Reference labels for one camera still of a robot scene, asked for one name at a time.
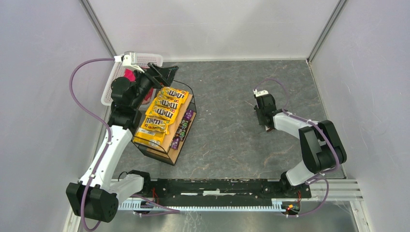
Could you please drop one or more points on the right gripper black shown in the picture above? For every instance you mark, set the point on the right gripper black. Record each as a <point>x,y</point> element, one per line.
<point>264,109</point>

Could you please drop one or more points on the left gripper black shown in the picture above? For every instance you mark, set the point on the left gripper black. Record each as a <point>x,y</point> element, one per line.
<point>154,76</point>

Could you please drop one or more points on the yellow candy bag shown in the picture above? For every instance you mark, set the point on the yellow candy bag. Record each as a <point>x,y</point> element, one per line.
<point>164,113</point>
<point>151,123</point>
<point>168,102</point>
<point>175,93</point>
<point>151,138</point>

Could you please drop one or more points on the brown candy bag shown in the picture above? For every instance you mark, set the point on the brown candy bag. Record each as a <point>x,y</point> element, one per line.
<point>268,129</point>

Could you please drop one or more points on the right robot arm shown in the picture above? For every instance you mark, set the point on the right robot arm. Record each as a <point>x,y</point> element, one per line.
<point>321,147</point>

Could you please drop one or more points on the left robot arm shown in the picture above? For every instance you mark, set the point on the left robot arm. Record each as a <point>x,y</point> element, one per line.
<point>94,196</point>

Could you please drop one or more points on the yellow candy bag on shelf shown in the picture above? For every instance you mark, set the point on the yellow candy bag on shelf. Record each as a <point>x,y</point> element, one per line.
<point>175,93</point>

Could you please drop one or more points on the small purple candy bag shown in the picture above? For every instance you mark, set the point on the small purple candy bag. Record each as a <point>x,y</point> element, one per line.
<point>188,114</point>

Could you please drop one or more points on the white plastic basket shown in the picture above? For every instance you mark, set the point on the white plastic basket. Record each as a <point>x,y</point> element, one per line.
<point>118,71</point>

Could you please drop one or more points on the pink cloth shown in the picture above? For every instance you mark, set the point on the pink cloth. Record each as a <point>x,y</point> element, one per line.
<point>130,75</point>

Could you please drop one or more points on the left corner aluminium profile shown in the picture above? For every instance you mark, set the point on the left corner aluminium profile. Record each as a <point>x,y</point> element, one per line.
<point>86,4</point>

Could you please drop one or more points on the corner aluminium profile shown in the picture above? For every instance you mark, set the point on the corner aluminium profile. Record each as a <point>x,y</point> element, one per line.
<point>86,4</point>
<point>326,30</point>

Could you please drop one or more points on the right corner aluminium profile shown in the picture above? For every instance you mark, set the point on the right corner aluminium profile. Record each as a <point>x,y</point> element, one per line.
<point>326,30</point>

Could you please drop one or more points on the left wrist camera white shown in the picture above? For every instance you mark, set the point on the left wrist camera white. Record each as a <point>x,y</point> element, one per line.
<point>129,61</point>

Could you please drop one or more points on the wooden wire shelf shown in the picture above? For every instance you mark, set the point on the wooden wire shelf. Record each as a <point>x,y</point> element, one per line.
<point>164,153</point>

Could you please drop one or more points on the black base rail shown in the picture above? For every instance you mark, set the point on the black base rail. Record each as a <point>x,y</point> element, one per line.
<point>221,192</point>

